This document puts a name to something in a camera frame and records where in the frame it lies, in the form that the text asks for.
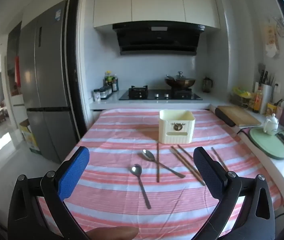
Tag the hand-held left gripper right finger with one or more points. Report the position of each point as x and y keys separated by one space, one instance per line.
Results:
x=207 y=173

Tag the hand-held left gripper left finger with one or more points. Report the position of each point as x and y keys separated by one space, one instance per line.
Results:
x=73 y=173

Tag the wooden chopstick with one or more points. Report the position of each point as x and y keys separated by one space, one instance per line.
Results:
x=147 y=129
x=184 y=163
x=217 y=156
x=158 y=175
x=185 y=152

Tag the cream ribbed utensil holder box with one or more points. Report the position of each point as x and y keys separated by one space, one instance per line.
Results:
x=167 y=131

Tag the metal spoon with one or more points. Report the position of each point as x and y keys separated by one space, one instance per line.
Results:
x=136 y=170
x=148 y=154

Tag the person's left hand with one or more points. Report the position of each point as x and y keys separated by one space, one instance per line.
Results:
x=111 y=233

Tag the pink white striped tablecloth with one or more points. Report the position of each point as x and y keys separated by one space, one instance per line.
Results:
x=106 y=160

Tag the cardboard box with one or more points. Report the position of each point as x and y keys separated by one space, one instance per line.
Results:
x=29 y=136

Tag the black padded roll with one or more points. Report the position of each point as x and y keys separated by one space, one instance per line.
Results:
x=224 y=117

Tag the wooden cutting board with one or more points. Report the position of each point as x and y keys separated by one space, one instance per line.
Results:
x=239 y=115

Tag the green cutting board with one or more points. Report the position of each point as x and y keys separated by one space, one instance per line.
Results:
x=269 y=145

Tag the white teapot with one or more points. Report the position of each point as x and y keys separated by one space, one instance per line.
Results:
x=270 y=125

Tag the cooking oil bottle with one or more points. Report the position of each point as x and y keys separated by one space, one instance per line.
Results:
x=257 y=102

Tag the yellow plastic bag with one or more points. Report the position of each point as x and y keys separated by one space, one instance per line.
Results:
x=242 y=93

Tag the black gas stove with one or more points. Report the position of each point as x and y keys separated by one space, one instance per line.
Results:
x=162 y=95

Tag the small yellow box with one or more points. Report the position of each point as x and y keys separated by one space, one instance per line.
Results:
x=271 y=109

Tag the dark wok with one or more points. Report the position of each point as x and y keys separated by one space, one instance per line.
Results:
x=179 y=83

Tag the grey steel refrigerator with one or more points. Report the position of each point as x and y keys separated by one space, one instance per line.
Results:
x=49 y=80

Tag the yellow cap sauce bottle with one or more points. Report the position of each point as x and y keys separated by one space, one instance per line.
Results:
x=108 y=82

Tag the dark sauce bottle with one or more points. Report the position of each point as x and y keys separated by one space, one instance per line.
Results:
x=115 y=85

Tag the white knife holder with knives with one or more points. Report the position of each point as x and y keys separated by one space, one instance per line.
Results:
x=267 y=95

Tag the glass wok lid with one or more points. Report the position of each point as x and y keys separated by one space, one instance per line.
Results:
x=180 y=76

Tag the black range hood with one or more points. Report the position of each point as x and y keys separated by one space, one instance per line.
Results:
x=157 y=40

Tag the black door frame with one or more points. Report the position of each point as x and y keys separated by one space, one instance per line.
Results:
x=73 y=55

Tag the hanging wall ornament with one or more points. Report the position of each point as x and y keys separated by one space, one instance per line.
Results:
x=272 y=40

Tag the white wall cabinets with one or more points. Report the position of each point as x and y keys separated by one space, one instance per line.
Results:
x=157 y=0

